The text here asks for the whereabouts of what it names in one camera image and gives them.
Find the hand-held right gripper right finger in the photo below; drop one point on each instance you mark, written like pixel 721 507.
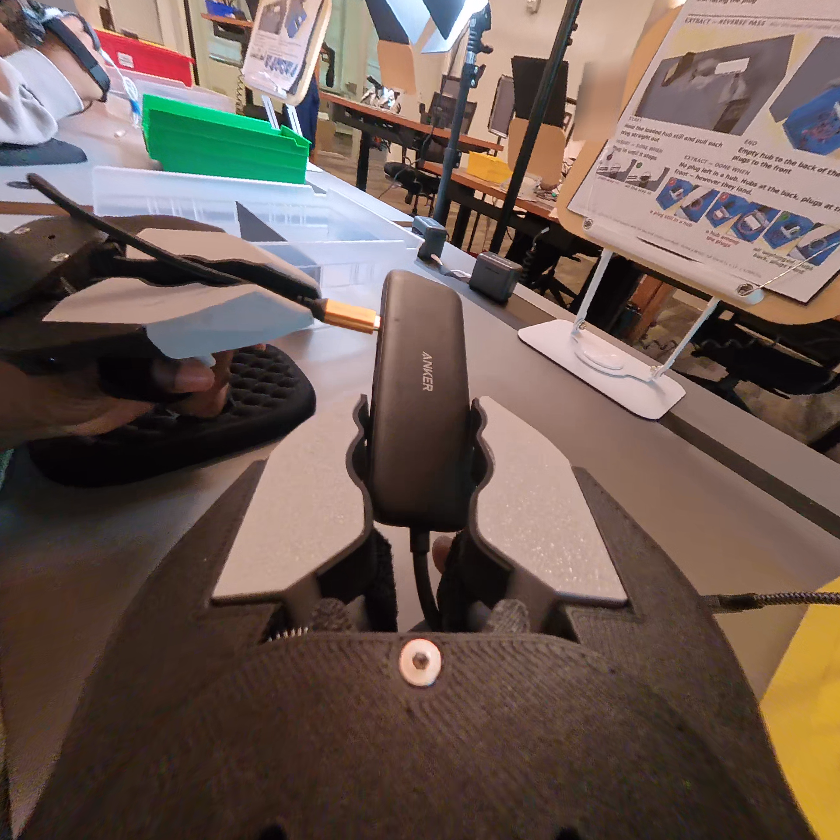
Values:
pixel 544 512

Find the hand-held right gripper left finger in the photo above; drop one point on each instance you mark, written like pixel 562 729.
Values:
pixel 295 512

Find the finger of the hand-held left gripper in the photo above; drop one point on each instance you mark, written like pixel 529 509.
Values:
pixel 197 318
pixel 177 239

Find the black usb hub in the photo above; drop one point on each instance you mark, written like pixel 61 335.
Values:
pixel 420 328

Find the another person's forearm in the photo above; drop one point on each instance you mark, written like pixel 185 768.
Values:
pixel 33 79

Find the person's right hand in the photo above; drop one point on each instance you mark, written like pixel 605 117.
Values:
pixel 443 554

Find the person's left hand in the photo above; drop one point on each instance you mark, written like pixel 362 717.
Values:
pixel 46 407

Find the clear plastic organiser box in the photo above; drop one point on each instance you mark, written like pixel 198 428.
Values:
pixel 197 190

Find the black mesh pad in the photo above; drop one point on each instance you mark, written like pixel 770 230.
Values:
pixel 262 394

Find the dark flat pad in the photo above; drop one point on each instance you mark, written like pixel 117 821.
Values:
pixel 39 154

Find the green plastic bin stack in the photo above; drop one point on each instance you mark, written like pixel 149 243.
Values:
pixel 223 141

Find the clear plastic bin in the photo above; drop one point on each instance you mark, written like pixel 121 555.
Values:
pixel 190 98

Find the white metal stand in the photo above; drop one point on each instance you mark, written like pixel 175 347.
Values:
pixel 283 118
pixel 610 374

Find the red plastic bin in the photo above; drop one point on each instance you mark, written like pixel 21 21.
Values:
pixel 151 59

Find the small instruction sheet board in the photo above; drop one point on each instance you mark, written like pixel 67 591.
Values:
pixel 289 46

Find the black power adapter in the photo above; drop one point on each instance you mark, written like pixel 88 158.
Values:
pixel 495 275
pixel 430 236

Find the wooden background desk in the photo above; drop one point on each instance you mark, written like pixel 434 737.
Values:
pixel 387 118

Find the black office chair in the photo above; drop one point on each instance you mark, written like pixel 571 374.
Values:
pixel 774 374

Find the black light stand with clamp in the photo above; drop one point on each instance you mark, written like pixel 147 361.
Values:
pixel 463 111

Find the small yellow bin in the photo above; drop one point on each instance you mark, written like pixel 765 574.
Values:
pixel 489 169

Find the yellow plastic bin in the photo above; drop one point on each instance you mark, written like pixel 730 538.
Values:
pixel 807 722

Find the white light panel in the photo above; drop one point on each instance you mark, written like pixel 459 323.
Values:
pixel 433 19

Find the black light stand pole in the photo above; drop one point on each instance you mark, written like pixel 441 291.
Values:
pixel 535 124

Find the black monitor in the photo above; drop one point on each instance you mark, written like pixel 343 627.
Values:
pixel 535 85

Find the large instruction sheet board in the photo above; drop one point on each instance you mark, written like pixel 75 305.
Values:
pixel 722 164

